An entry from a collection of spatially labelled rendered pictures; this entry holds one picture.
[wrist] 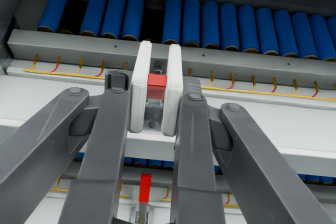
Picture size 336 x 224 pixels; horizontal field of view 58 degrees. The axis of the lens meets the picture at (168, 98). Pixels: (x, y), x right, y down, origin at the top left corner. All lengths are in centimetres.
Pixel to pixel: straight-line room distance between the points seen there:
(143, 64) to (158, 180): 26
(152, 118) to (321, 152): 15
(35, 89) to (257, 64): 20
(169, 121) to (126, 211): 28
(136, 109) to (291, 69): 19
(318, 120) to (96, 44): 22
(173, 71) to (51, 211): 31
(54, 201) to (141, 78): 31
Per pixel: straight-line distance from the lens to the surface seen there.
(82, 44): 29
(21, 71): 31
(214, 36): 31
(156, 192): 43
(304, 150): 30
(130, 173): 41
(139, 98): 15
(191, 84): 17
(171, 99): 15
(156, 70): 27
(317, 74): 32
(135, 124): 16
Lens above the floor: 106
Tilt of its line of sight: 37 degrees down
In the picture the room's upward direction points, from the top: 8 degrees clockwise
